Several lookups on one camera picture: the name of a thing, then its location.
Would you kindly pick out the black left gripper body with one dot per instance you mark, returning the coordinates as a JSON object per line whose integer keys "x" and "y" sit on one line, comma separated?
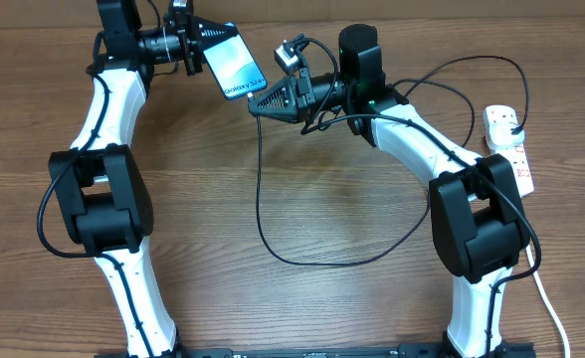
{"x": 188, "y": 43}

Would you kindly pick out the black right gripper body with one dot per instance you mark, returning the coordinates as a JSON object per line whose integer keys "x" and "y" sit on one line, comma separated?
{"x": 320, "y": 92}

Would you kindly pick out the blue Samsung Galaxy smartphone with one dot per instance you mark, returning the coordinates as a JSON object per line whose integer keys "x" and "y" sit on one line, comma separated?
{"x": 234, "y": 68}

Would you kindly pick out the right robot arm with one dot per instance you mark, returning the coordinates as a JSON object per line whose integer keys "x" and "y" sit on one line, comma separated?
{"x": 478, "y": 224}

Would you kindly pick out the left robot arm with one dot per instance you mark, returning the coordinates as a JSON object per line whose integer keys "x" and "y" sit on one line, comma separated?
{"x": 105, "y": 205}

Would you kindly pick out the white charger plug adapter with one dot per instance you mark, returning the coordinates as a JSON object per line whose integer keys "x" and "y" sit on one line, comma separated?
{"x": 501, "y": 136}

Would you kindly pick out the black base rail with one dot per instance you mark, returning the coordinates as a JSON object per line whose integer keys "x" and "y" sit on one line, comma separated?
{"x": 322, "y": 353}

